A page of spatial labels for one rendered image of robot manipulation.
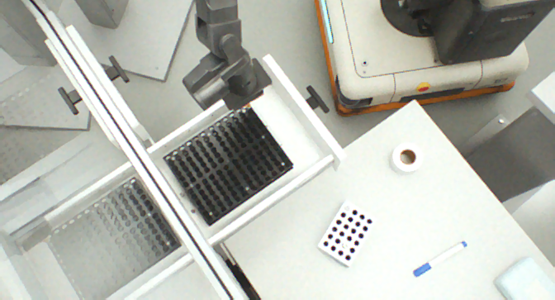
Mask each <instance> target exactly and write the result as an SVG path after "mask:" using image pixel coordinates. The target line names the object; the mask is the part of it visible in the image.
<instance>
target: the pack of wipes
mask: <svg viewBox="0 0 555 300"><path fill-rule="evenodd" d="M495 283H496V286H497V287H498V289H499V290H500V291H501V292H503V294H504V295H505V296H506V297H507V299H508V300H555V284H554V283H553V281H552V280H551V279H550V278H549V277H548V275H547V274H546V273H545V272H544V271H543V269H542V268H540V267H539V266H538V264H537V263H536V262H535V261H534V259H532V258H531V257H524V258H522V259H521V260H520V261H519V262H518V263H516V264H515V265H514V266H512V267H511V268H510V269H509V270H507V271H506V272H505V273H504V274H502V275H501V276H500V277H498V278H497V279H496V281H495Z"/></svg>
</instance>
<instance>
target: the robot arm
mask: <svg viewBox="0 0 555 300"><path fill-rule="evenodd" d="M195 2H196V13H194V17H195V28H196V36H197V39H198V40H199V41H200V42H201V43H202V44H203V45H204V46H205V47H206V48H207V49H208V50H210V52H209V53H207V54H206V55H204V56H203V57H202V58H201V59H199V62H200V64H199V65H197V66H196V67H195V68H194V69H193V70H192V71H191V72H190V73H188V74H187V75H186V76H185V77H184V78H183V84H184V85H185V87H186V89H187V90H188V92H189V93H190V95H191V96H192V98H193V99H194V101H196V103H197V104H198V105H199V106H200V108H201V109H202V110H203V111H206V110H207V109H208V108H209V107H212V106H213V105H215V104H216V103H217V102H219V101H220V100H221V99H222V100H223V102H224V103H225V105H226V106H227V108H228V109H229V110H230V111H232V109H233V110H234V111H238V110H239V109H241V108H243V107H246V106H248V105H249V104H250V103H251V102H253V101H255V100H257V99H259V98H261V97H262V96H263V95H264V91H263V89H264V88H266V87H267V86H268V85H272V80H271V79H270V77H269V76H268V74H267V73H266V71H265V70H264V69H263V67H262V65H261V64H260V63H259V62H258V60H257V58H255V57H254V58H253V59H252V58H251V55H250V53H249V52H248V51H247V50H246V49H244V48H243V47H242V45H241V43H242V32H241V19H239V18H238V3H237V0H195Z"/></svg>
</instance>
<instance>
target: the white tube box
mask: <svg viewBox="0 0 555 300"><path fill-rule="evenodd" d="M347 205H350V207H351V209H350V210H349V211H346V210H344V207H346V206H347ZM377 220H378V219H377V218H376V217H373V216H371V215H370V214H368V213H366V212H365V211H363V210H362V209H360V208H359V207H356V206H355V205H353V204H352V203H351V202H348V201H347V200H345V201H344V203H343V205H342V206H341V208H340V209H339V211H338V213H337V214H336V216H335V218H334V220H333V221H332V222H331V224H330V226H329V228H328V229H327V232H326V233H325V235H324V237H323V238H322V240H321V241H320V243H319V244H318V246H317V248H318V249H320V250H322V251H324V252H325V253H326V254H327V255H330V256H331V257H333V258H334V259H335V260H337V261H338V262H340V263H341V264H343V265H345V266H347V267H350V266H351V264H352V263H353V261H354V260H355V257H356V255H357V253H358V252H359V250H360V249H361V247H362V245H363V243H364V241H365V240H366V239H367V237H368V235H369V233H370V231H371V230H372V229H373V227H374V226H375V224H376V222H377ZM345 242H347V243H349V247H348V248H347V249H345V248H344V247H342V245H343V244H344V243H345Z"/></svg>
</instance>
